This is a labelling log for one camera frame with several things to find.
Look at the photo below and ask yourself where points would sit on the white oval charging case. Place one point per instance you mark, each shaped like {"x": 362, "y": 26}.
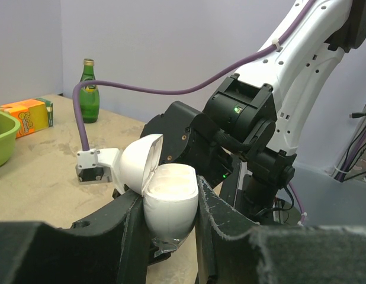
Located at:
{"x": 169, "y": 192}

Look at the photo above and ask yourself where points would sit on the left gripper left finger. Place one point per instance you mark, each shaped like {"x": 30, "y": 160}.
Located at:
{"x": 108, "y": 246}

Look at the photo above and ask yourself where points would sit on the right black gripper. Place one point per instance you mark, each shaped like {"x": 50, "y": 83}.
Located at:
{"x": 189, "y": 138}

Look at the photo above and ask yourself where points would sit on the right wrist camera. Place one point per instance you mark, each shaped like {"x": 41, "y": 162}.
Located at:
{"x": 100, "y": 166}

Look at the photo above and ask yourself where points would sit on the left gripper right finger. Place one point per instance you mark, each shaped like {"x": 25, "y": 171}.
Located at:
{"x": 234, "y": 249}

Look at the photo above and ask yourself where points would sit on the orange juice carton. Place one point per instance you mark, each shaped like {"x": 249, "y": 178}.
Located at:
{"x": 33, "y": 114}

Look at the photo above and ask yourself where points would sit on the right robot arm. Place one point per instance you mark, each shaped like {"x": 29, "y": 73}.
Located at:
{"x": 259, "y": 110}

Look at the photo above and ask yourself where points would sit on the green Perrier glass bottle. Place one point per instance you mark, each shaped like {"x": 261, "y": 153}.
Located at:
{"x": 89, "y": 95}

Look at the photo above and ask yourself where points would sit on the green plastic basket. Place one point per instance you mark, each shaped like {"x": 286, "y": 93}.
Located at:
{"x": 9, "y": 127}

